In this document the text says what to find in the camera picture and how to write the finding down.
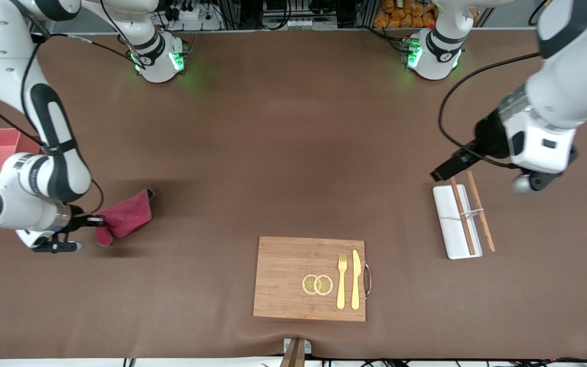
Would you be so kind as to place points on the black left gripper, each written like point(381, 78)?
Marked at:
point(488, 136)

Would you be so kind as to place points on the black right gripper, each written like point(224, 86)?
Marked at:
point(76, 222)

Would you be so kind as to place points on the pink cloth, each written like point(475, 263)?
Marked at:
point(125, 216)

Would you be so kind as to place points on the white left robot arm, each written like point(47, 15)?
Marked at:
point(579, 66)

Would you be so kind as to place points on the thin white band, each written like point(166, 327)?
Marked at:
point(472, 212)

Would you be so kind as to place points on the brown wooden stick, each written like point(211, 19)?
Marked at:
point(462, 216)
point(481, 211)

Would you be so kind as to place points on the white rectangular tray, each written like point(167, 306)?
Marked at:
point(449, 224)

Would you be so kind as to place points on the orange packaged snacks pile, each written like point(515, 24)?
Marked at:
point(405, 15)

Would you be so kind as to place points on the yellow plastic knife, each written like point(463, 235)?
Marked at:
point(355, 280)

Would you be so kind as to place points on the yellow plastic fork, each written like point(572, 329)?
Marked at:
point(342, 285)

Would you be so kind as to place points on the lemon slice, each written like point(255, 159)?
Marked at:
point(308, 284)
point(324, 285)

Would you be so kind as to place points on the white power strip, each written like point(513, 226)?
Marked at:
point(191, 15)

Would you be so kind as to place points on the brown wooden post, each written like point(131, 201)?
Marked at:
point(293, 357)

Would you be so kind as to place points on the grey metal bracket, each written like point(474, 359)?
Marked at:
point(308, 346)

